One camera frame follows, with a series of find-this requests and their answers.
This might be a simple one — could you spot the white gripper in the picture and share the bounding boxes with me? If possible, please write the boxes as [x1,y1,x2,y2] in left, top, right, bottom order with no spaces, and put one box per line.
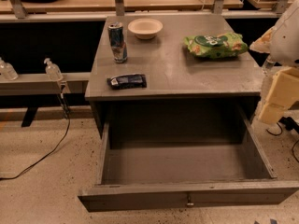
[249,27,299,124]

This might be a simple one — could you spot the green rice chip bag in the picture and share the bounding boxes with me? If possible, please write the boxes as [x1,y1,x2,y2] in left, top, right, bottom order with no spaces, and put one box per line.
[184,32,249,59]

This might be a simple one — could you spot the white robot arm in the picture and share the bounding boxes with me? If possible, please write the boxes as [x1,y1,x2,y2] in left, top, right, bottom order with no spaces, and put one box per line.
[249,0,299,124]

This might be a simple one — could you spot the grey cabinet with top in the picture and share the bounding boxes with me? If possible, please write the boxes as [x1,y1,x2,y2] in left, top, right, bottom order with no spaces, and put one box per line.
[86,15,263,142]

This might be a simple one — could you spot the open grey top drawer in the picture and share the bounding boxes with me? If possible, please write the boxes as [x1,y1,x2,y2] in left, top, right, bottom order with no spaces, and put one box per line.
[78,105,299,213]

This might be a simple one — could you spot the metal drawer knob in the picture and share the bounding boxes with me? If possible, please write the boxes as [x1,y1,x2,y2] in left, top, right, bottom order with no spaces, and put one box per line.
[186,195,194,208]

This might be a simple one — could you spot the white paper bowl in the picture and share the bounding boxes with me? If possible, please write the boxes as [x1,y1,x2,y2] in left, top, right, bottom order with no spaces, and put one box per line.
[128,19,164,40]

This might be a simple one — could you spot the dark blue snack bar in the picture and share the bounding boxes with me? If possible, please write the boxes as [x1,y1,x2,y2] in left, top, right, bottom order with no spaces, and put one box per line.
[107,74,147,90]

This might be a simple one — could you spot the blue energy drink can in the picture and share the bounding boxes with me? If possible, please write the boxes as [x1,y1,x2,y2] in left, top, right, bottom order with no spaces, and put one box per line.
[107,22,127,63]

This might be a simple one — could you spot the wooden desk in back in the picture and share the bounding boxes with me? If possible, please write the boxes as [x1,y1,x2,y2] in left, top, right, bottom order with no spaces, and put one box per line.
[22,0,215,13]

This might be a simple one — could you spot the clear sanitizer pump bottle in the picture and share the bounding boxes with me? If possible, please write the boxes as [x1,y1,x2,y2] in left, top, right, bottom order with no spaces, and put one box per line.
[44,58,63,81]

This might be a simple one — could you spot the clear bottle at left edge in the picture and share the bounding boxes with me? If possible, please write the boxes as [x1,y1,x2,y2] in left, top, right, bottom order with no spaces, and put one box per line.
[0,58,19,80]

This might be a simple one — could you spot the black power adapter cable right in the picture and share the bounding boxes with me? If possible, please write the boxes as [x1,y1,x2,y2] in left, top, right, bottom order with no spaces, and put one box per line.
[265,116,299,165]

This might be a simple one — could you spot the black floor cable left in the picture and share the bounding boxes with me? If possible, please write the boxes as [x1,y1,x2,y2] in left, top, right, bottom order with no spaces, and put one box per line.
[0,91,72,181]

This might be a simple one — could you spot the grey bench rail left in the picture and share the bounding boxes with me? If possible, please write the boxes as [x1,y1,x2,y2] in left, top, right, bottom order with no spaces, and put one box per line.
[0,72,90,96]

